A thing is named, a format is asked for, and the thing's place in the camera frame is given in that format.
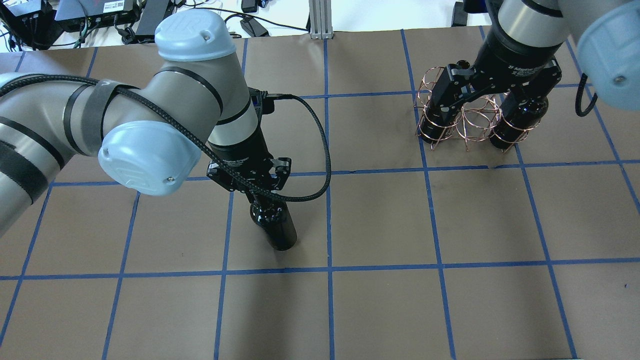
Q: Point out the black power adapter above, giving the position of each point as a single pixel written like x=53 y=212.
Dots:
x=253 y=27

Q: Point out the grey network device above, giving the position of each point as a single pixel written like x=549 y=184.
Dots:
x=71 y=10

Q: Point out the copper wire wine basket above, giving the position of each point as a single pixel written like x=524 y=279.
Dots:
x=476 y=119

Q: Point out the black electronics box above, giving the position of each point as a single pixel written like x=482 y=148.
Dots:
x=154 y=13

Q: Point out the black wine bottle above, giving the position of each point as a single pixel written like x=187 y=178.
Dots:
x=274 y=218

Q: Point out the black bottle in basket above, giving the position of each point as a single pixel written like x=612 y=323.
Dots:
x=510 y=131
x=437 y=125

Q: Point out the black adapter at right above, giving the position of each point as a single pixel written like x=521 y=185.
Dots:
x=460 y=15

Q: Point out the aluminium frame post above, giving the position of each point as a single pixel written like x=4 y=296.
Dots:
x=320 y=17

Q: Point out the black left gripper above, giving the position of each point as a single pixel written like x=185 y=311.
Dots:
x=243 y=154

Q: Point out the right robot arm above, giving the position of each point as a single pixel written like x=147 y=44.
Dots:
x=524 y=36

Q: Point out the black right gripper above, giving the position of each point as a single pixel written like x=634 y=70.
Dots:
x=511 y=56

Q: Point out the black bottle in basket right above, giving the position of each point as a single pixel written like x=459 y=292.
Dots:
x=510 y=131

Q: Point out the black bottle in basket left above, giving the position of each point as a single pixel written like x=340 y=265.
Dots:
x=437 y=125

